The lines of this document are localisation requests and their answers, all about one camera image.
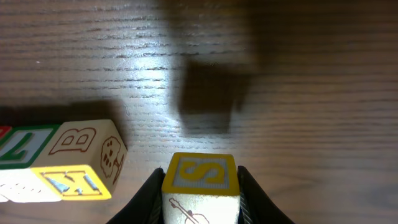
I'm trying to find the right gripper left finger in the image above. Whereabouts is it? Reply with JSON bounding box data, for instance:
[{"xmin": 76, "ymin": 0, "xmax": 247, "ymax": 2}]
[{"xmin": 107, "ymin": 168, "xmax": 165, "ymax": 224}]

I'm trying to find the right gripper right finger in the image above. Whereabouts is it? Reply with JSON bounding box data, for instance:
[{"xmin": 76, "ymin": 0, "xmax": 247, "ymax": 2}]
[{"xmin": 237, "ymin": 166, "xmax": 294, "ymax": 224}]

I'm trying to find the red sided wooden block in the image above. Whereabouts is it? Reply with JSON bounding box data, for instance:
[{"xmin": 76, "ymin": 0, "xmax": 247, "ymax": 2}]
[{"xmin": 1, "ymin": 124, "xmax": 60, "ymax": 203}]

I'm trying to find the yellow top wooden block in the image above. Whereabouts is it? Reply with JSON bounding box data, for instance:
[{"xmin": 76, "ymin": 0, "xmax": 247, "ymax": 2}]
[{"xmin": 30, "ymin": 119, "xmax": 127, "ymax": 200}]

